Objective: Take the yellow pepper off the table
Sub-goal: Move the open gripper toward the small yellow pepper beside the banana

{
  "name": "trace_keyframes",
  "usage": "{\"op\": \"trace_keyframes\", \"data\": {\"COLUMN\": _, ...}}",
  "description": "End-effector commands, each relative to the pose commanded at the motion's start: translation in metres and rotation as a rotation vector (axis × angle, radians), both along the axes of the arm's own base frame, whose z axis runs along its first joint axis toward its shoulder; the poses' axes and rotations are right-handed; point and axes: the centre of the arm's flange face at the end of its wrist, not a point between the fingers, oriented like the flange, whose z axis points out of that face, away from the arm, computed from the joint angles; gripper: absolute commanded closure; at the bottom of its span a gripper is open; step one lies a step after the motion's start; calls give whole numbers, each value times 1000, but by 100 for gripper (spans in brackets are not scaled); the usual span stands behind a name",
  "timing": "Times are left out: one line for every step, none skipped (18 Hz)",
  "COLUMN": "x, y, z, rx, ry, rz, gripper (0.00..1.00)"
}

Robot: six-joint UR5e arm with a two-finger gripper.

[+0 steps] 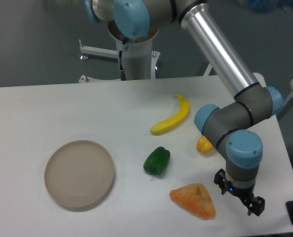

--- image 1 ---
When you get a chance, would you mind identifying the yellow bell pepper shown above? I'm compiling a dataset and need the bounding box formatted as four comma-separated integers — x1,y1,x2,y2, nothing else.
196,136,214,155

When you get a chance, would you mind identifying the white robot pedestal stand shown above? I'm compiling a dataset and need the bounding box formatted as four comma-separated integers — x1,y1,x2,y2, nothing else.
79,29,160,80

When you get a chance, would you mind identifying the orange pumpkin slice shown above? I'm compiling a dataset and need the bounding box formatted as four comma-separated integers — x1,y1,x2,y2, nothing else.
169,183,216,219

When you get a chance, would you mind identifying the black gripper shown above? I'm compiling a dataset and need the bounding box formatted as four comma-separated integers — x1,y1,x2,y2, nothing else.
214,169,265,216

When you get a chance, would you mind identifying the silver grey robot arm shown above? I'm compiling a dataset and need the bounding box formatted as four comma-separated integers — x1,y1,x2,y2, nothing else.
84,0,283,215

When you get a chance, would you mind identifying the green bell pepper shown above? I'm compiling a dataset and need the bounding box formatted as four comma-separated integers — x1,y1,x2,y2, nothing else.
143,147,170,175

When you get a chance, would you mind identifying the yellow banana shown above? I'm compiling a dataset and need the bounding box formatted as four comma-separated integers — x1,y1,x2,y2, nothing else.
150,93,190,135

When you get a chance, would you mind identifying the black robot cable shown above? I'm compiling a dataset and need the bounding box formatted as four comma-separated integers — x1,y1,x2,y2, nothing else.
119,37,128,81

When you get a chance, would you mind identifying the beige round plate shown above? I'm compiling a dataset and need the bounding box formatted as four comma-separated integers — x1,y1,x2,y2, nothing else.
44,140,115,211

